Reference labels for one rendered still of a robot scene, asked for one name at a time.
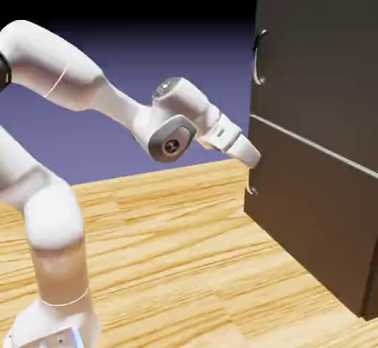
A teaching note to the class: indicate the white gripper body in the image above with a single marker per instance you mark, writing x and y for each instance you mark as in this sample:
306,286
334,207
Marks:
243,149

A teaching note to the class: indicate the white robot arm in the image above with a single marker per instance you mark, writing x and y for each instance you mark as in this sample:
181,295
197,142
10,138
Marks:
73,82

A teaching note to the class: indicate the dark brown cabinet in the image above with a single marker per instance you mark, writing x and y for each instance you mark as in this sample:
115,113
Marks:
319,147

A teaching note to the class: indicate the dark brown short cabinet door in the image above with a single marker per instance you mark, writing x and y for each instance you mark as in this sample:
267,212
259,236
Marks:
307,203

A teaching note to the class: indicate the dark brown tall cabinet door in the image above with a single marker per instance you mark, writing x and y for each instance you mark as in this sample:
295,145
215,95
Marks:
319,67

